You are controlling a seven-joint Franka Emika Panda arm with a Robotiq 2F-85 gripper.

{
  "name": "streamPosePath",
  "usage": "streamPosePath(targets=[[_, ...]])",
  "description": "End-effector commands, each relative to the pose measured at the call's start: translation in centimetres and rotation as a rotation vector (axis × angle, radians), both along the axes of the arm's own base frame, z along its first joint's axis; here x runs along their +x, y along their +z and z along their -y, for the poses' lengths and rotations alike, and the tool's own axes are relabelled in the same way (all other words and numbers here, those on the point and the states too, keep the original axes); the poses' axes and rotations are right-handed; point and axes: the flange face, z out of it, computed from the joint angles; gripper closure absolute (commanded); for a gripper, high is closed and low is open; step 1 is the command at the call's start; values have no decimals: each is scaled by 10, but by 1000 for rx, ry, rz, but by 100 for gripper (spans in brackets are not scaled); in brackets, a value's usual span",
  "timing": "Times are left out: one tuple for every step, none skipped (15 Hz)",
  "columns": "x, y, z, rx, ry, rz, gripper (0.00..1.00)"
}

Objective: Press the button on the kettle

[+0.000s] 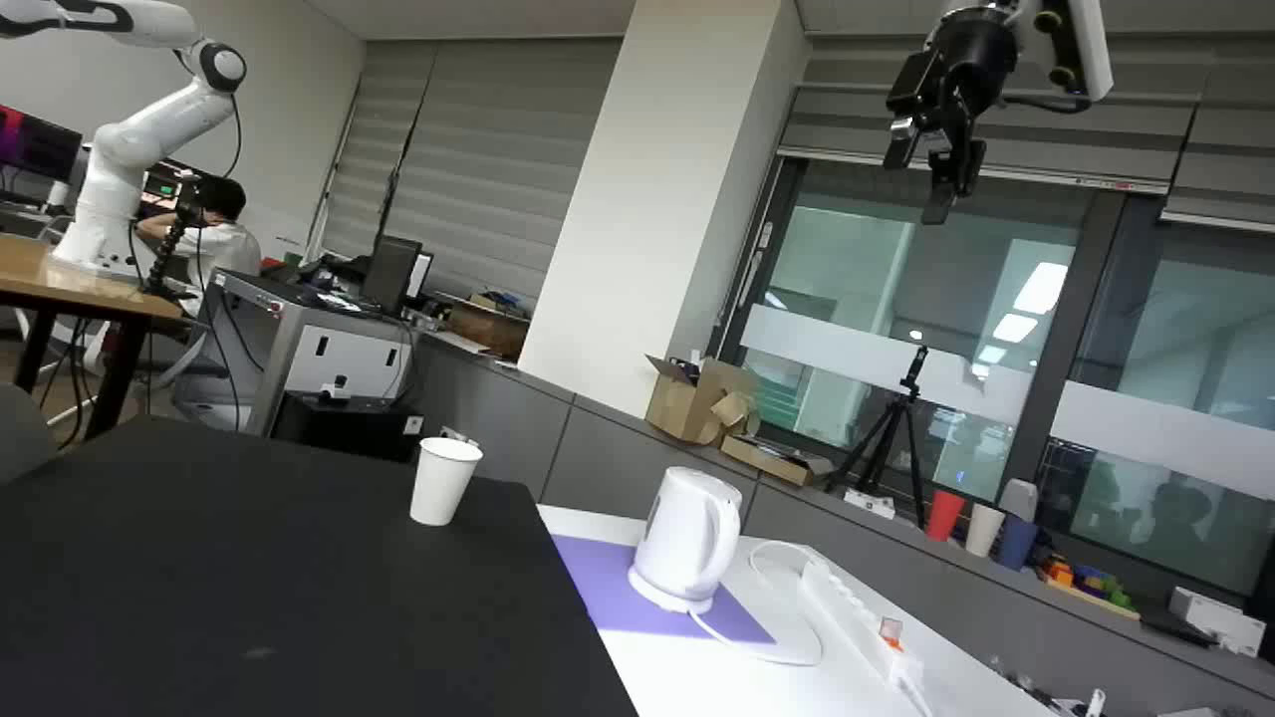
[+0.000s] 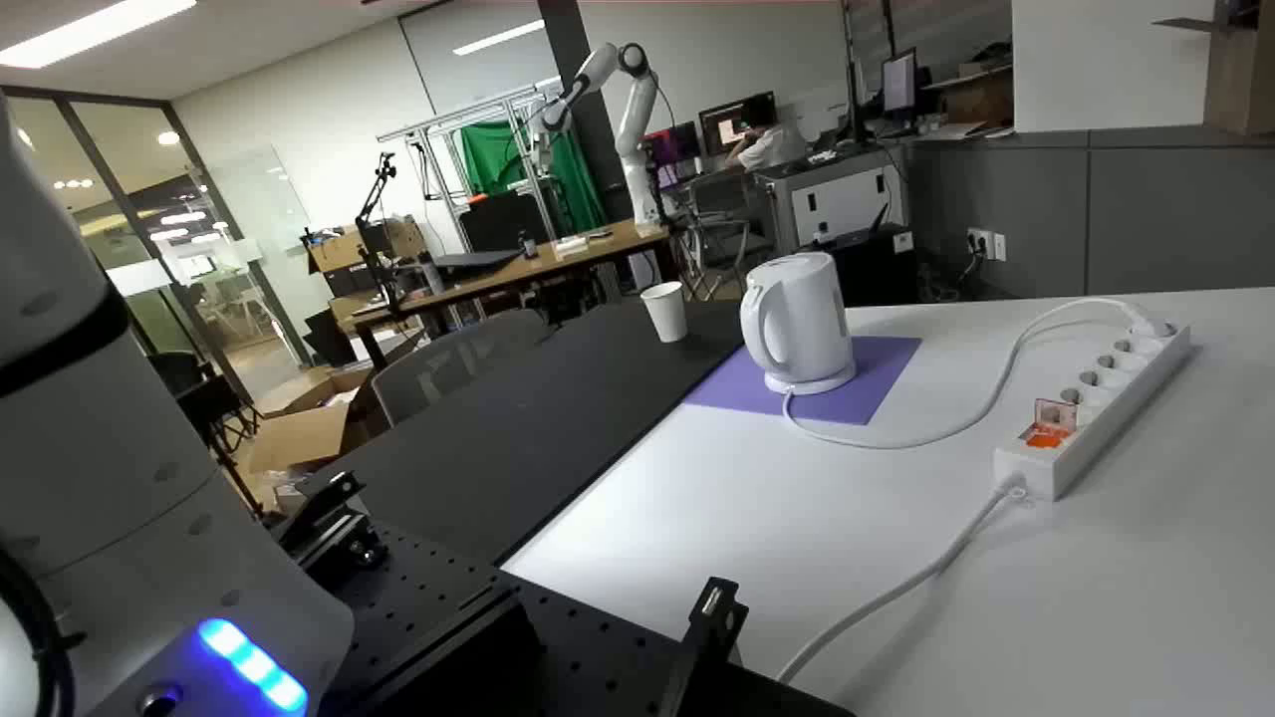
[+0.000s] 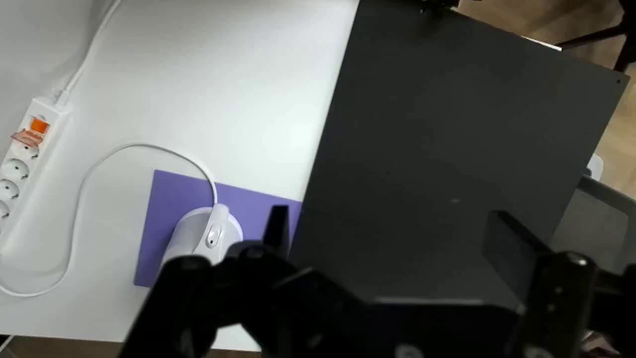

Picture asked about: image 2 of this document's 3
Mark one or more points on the white wall socket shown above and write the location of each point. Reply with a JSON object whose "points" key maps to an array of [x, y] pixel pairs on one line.
{"points": [[987, 244]]}

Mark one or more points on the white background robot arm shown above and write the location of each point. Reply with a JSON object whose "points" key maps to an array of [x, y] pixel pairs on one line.
{"points": [[640, 126]]}

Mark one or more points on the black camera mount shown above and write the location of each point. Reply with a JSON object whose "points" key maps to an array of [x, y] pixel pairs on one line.
{"points": [[324, 511]]}

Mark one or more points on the grey partition panel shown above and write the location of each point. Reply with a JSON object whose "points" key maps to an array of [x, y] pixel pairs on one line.
{"points": [[1129, 213]]}

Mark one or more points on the dark reddish monitor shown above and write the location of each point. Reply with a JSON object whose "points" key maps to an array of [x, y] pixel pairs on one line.
{"points": [[672, 143]]}

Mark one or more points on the large flat cardboard box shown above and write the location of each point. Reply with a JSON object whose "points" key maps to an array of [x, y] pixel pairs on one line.
{"points": [[300, 439]]}

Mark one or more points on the white paper cup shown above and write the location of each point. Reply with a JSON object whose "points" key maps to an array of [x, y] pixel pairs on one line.
{"points": [[666, 310]]}

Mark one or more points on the black camera stand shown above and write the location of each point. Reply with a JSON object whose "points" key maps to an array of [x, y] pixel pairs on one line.
{"points": [[376, 220]]}

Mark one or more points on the grey office chair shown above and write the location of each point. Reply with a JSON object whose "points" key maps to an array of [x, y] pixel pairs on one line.
{"points": [[453, 361]]}

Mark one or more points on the wooden table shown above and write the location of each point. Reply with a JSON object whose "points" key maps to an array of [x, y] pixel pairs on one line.
{"points": [[530, 265]]}

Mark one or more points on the grey metal cabinet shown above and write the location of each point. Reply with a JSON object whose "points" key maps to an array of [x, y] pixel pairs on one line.
{"points": [[836, 201]]}

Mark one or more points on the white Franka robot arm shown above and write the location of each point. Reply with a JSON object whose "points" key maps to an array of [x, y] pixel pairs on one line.
{"points": [[106, 503]]}

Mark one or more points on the green cloth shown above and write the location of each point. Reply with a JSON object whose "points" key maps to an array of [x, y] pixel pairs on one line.
{"points": [[500, 162]]}

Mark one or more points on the small lit monitor screen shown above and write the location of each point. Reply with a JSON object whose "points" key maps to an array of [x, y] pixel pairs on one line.
{"points": [[734, 126]]}

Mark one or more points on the purple mat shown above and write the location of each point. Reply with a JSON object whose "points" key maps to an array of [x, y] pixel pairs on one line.
{"points": [[878, 375]]}

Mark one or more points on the person in white shirt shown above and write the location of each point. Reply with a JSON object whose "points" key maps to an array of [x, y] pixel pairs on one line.
{"points": [[766, 143]]}

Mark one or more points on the white electric kettle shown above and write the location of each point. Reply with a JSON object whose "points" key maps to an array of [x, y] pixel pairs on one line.
{"points": [[797, 318]]}

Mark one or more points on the white power strip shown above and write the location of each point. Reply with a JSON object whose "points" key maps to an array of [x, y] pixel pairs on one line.
{"points": [[1101, 399]]}

